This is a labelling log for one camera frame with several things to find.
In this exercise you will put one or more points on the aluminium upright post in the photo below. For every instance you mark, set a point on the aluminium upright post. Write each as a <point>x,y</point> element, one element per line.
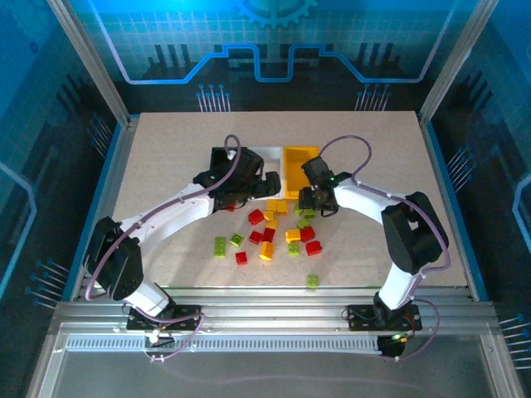
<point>94,62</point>
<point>455,62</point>

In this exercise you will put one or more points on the black controller board with LEDs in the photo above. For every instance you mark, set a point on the black controller board with LEDs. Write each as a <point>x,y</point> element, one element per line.
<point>390,348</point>

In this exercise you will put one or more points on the blue table edge strip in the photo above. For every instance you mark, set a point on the blue table edge strip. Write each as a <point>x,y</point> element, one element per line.
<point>94,199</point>
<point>454,199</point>

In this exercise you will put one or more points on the aluminium lower frame rail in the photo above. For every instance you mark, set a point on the aluminium lower frame rail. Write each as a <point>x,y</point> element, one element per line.
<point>45,365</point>
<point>500,365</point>

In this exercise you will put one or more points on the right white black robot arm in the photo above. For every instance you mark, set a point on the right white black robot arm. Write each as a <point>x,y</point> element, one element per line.
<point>365,203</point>

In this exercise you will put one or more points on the black plastic bin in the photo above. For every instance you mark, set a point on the black plastic bin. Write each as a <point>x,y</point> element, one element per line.
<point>217,159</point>

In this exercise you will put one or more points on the tall yellow orange lego brick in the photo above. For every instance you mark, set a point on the tall yellow orange lego brick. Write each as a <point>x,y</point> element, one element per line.
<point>266,251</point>

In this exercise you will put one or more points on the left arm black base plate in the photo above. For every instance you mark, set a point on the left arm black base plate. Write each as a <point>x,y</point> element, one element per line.
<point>186,315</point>

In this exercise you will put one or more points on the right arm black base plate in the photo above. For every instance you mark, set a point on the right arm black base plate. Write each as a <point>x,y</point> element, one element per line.
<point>361,317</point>

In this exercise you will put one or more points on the white connector plug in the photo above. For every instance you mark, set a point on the white connector plug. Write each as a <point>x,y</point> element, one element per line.
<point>153,338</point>

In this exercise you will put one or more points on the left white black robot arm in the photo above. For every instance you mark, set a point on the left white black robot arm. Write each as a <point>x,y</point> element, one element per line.
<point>174,211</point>

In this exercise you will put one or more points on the white plastic bin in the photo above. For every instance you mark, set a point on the white plastic bin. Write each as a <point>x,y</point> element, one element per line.
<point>271,159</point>

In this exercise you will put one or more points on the long green lego plate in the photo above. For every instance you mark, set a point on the long green lego plate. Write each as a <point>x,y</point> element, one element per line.
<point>220,247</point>

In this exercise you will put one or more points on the yellow plastic bin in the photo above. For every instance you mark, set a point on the yellow plastic bin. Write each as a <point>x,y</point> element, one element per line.
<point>295,163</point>

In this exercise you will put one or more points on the aluminium side rail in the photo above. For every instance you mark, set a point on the aluminium side rail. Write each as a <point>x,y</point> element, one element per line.
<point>116,157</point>

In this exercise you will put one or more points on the aluminium frame cross rail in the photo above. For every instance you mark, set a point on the aluminium frame cross rail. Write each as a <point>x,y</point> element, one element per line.
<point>269,307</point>

